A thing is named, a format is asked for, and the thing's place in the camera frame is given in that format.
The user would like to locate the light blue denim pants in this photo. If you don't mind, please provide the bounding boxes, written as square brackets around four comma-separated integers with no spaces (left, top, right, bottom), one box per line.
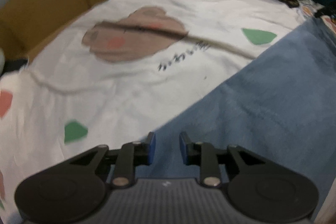
[136,18,335,223]

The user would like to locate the cream bear print bedsheet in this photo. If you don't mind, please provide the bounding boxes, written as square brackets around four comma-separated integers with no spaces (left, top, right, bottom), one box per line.
[0,0,310,224]

